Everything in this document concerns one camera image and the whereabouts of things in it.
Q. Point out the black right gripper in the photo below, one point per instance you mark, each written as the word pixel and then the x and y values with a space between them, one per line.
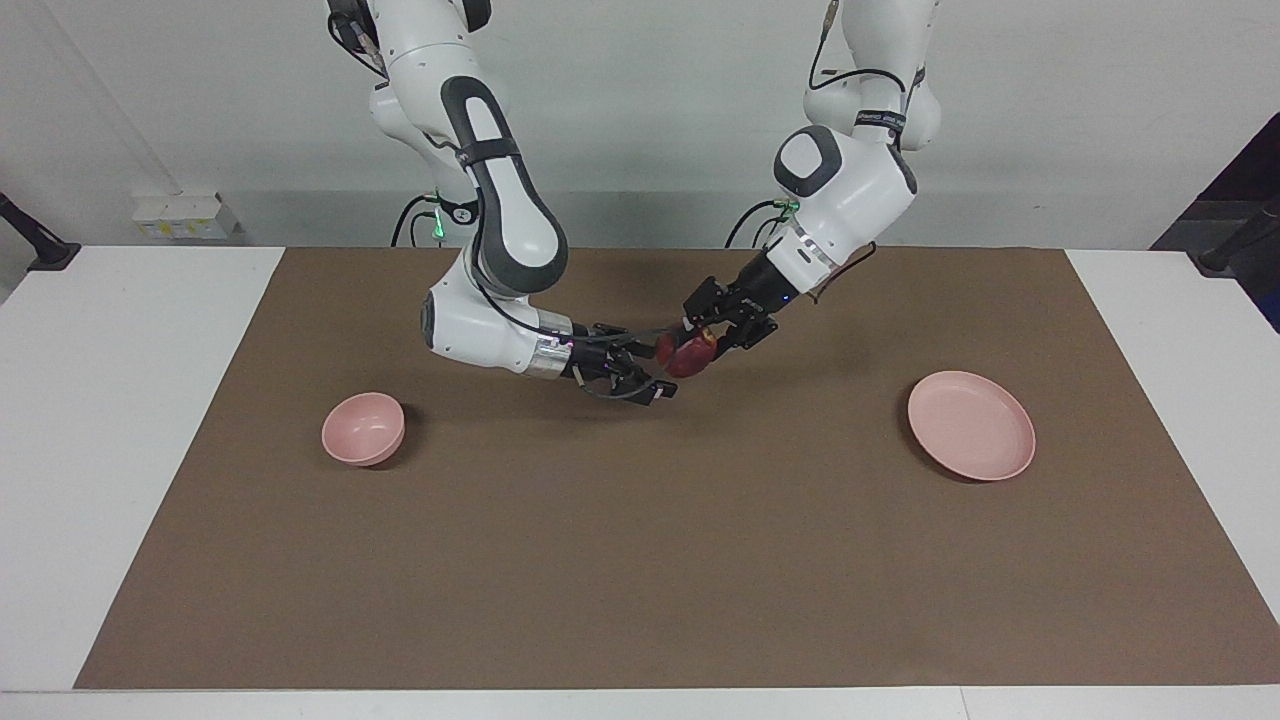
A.
pixel 600 355

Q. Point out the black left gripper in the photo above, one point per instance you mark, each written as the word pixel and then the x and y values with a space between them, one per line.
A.
pixel 768 288

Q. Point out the dark red apple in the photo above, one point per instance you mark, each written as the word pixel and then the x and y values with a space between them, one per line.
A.
pixel 688 358

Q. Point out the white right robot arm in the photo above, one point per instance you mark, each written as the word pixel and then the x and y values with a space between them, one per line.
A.
pixel 500 200

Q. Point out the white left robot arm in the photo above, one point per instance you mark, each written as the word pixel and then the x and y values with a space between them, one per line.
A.
pixel 850 190

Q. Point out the pink plate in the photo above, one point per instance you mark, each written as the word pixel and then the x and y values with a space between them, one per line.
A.
pixel 970 425

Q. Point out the pink bowl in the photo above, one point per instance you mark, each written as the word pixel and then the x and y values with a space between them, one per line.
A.
pixel 362 430

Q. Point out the brown table mat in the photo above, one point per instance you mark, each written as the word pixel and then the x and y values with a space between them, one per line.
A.
pixel 640 550

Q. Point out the white power strip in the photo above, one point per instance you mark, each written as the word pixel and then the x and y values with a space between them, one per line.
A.
pixel 185 218

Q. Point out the black stand clamp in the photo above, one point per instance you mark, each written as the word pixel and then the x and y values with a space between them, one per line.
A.
pixel 45 255
pixel 1220 258

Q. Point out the dark panel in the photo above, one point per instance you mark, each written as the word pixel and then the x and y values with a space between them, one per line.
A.
pixel 1245 180

